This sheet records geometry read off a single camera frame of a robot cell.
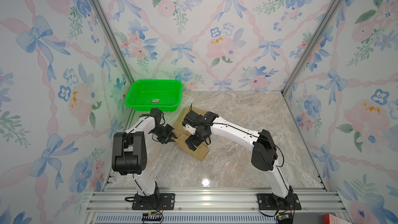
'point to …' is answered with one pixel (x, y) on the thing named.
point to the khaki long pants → (181, 135)
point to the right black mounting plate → (268, 201)
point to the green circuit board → (284, 219)
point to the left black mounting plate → (156, 201)
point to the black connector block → (145, 217)
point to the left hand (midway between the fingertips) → (179, 137)
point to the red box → (329, 219)
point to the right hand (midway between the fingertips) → (195, 141)
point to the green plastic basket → (165, 94)
